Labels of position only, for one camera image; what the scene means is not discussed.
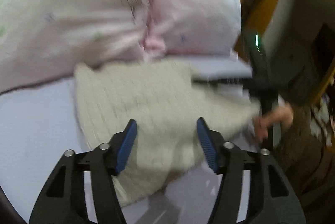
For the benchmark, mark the white floral pillow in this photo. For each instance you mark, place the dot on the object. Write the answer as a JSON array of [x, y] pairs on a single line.
[[42, 40]]

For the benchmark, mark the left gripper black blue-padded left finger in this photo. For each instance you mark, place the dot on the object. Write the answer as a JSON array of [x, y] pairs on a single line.
[[62, 198]]

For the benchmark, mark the person's right hand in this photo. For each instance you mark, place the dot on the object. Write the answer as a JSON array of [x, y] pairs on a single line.
[[284, 115]]

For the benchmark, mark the lavender bed sheet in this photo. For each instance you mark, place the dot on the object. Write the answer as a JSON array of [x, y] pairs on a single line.
[[39, 125]]

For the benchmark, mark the brown fuzzy sleeve forearm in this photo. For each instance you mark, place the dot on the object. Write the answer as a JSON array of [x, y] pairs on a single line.
[[309, 167]]

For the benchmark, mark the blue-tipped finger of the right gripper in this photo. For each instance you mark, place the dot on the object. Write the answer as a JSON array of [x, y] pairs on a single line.
[[244, 82]]

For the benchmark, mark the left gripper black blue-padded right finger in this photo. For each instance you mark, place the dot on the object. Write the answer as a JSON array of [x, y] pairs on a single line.
[[271, 196]]

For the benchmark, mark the wooden framed wall niche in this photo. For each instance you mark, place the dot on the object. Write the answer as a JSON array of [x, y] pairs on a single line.
[[298, 37]]

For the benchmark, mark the pink floral pillow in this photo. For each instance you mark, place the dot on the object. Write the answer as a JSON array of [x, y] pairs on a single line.
[[200, 27]]

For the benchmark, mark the beige cable-knit sweater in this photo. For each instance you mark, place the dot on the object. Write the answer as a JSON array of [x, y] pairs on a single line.
[[160, 97]]

